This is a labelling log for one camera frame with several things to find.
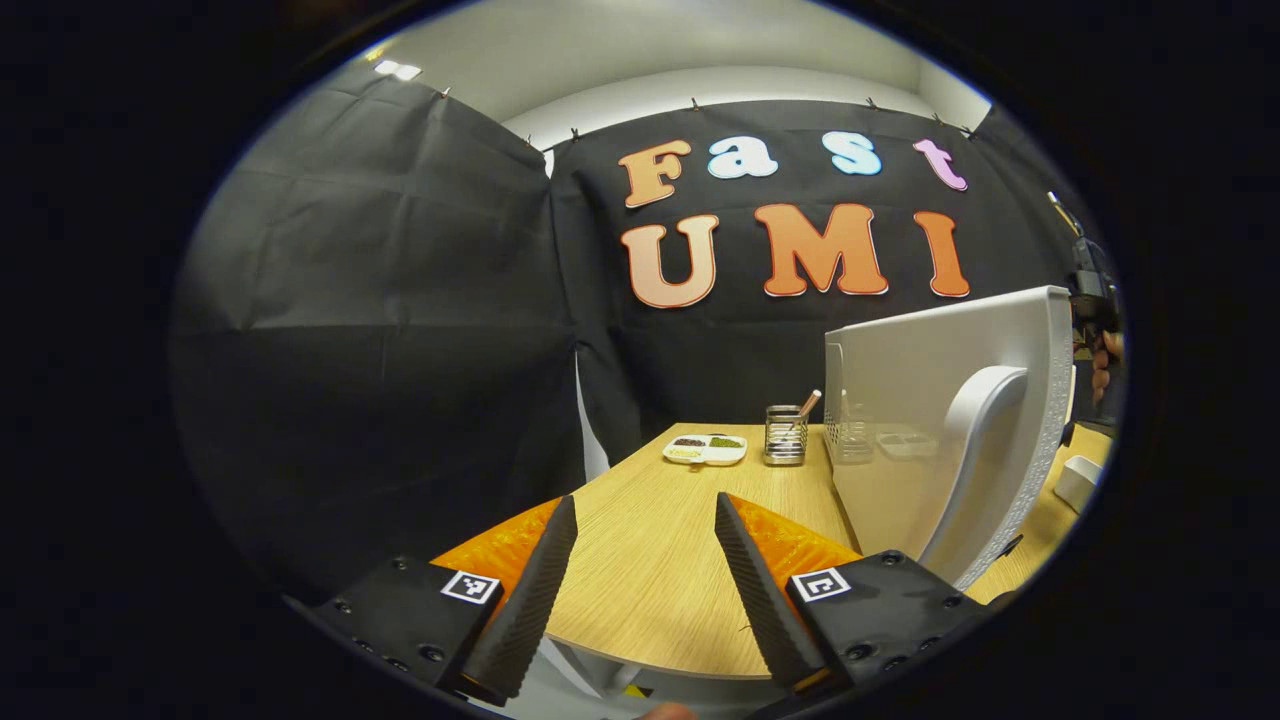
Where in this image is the white microwave oven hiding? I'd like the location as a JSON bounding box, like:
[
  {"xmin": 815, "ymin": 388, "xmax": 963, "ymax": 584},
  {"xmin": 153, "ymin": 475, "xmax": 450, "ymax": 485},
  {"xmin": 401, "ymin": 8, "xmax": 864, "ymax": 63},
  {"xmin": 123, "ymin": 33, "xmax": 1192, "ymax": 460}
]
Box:
[{"xmin": 823, "ymin": 286, "xmax": 1076, "ymax": 591}]

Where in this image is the white divided dish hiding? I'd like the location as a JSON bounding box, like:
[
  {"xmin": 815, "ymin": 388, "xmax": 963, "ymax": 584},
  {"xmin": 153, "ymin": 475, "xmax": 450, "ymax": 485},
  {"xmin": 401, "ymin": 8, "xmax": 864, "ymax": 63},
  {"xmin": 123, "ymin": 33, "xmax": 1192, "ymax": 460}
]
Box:
[{"xmin": 662, "ymin": 433, "xmax": 748, "ymax": 467}]

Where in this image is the metal mesh utensil holder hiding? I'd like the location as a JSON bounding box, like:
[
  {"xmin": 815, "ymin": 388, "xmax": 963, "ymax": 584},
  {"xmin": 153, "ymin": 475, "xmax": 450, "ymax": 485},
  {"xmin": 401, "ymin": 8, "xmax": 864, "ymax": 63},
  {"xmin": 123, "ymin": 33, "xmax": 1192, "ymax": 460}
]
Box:
[{"xmin": 764, "ymin": 404, "xmax": 809, "ymax": 467}]

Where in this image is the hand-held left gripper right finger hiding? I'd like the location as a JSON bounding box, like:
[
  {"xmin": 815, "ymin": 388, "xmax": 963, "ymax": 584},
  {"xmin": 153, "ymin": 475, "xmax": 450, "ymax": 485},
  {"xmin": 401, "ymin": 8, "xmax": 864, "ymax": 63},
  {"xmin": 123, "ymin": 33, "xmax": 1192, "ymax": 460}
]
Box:
[{"xmin": 714, "ymin": 492, "xmax": 1011, "ymax": 698}]

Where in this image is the white plastic tray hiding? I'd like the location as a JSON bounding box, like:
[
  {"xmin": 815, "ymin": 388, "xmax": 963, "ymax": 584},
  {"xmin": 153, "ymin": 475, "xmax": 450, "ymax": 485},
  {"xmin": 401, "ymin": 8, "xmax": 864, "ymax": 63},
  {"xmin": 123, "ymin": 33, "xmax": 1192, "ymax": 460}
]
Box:
[{"xmin": 1054, "ymin": 455, "xmax": 1103, "ymax": 514}]

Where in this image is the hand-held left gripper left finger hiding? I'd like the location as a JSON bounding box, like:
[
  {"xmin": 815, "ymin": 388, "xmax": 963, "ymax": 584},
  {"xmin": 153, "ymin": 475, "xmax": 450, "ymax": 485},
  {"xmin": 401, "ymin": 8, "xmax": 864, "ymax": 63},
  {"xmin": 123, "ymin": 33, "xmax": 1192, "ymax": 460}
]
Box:
[{"xmin": 285, "ymin": 495, "xmax": 579, "ymax": 706}]

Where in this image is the white table leg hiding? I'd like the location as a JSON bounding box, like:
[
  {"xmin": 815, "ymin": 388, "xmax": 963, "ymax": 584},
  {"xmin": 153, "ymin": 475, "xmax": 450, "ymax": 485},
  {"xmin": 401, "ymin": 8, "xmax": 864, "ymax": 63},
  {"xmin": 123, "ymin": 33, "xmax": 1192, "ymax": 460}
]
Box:
[{"xmin": 540, "ymin": 638, "xmax": 641, "ymax": 699}]

